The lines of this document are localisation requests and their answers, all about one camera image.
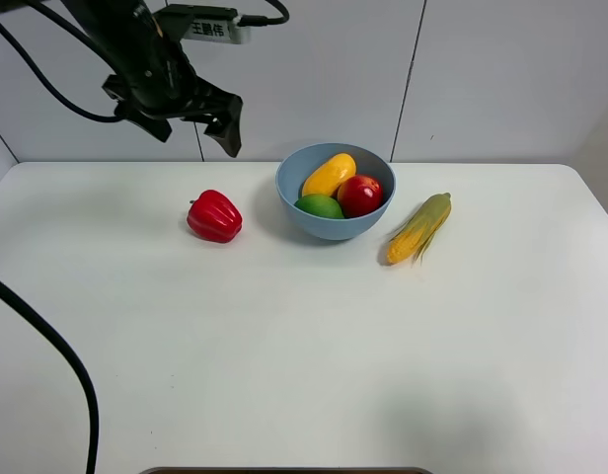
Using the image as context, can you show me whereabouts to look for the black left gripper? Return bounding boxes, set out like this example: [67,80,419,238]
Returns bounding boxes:
[101,0,244,159]

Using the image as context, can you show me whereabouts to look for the yellow mango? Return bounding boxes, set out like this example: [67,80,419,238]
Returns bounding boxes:
[301,153,357,198]

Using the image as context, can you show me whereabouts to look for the green lime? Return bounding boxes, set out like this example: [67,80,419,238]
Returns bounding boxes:
[295,194,344,219]

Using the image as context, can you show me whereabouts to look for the red apple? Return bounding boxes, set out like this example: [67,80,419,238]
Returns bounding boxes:
[337,175,383,218]

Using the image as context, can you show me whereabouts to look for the blue bowl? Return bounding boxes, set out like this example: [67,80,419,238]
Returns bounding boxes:
[275,143,396,241]

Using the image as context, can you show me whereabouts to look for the red bell pepper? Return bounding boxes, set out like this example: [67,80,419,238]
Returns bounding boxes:
[187,190,243,243]

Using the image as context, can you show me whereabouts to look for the yellow corn cob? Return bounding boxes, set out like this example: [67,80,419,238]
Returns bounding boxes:
[385,193,452,266]

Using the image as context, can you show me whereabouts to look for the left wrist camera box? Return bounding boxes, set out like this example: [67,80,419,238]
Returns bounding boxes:
[153,4,251,44]

